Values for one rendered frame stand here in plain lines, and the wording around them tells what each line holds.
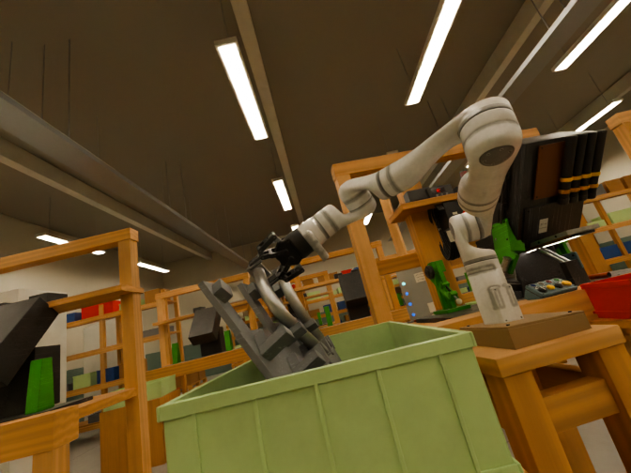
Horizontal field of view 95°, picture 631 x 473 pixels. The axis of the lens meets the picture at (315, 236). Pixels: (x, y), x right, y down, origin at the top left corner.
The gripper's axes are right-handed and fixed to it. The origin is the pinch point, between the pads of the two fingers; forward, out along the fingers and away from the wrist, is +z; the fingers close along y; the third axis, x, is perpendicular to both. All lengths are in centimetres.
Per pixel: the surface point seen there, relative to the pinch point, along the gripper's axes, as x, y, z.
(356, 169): -105, -38, -69
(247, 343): 26.7, 5.6, 3.9
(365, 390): 42.8, 0.6, -8.2
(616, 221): -235, -497, -496
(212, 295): 19.0, 12.6, 4.9
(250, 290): 5.5, 1.2, 3.5
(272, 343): 27.4, 2.9, 0.9
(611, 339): 38, -48, -55
